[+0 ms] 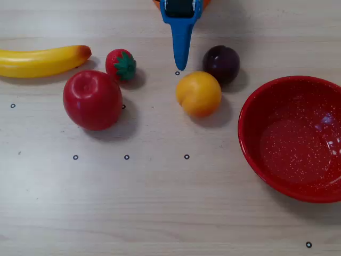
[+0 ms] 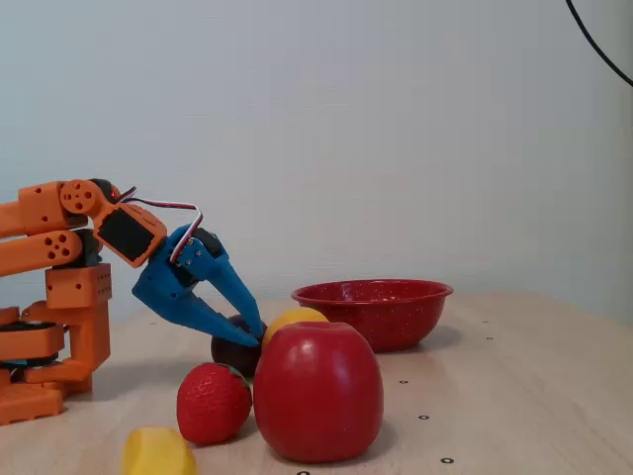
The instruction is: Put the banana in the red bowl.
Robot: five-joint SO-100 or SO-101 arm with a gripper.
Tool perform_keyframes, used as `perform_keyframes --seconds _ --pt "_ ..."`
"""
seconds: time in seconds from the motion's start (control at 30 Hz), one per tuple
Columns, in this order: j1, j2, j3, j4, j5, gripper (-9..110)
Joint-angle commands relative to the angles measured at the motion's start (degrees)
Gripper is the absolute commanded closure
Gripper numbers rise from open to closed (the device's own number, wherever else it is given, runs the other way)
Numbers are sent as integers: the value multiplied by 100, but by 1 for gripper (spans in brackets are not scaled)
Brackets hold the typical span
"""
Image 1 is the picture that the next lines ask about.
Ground yellow orange plastic peach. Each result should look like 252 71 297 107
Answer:
175 70 222 119

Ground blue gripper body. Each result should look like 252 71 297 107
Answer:
159 0 204 27

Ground dark purple plastic plum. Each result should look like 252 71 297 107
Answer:
202 45 241 85

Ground yellow plastic banana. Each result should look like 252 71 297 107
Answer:
0 44 92 79

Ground orange robot arm base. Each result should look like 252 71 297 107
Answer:
152 0 213 6

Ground red speckled enamel bowl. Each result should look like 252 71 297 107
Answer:
237 75 341 204

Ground red plastic strawberry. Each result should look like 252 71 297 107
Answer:
105 49 137 82

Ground red plastic apple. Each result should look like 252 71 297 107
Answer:
62 69 124 132

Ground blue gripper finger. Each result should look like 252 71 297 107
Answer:
170 23 195 71

